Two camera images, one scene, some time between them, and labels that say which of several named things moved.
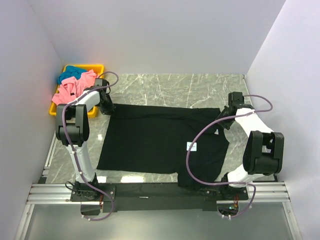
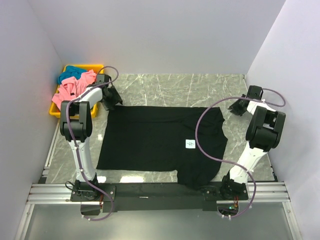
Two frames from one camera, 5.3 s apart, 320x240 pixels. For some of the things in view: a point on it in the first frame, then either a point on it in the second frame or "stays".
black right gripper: (226, 125) -> (234, 105)
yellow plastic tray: (93, 113) stays
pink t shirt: (71, 88) stays
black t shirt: (153, 138) stays
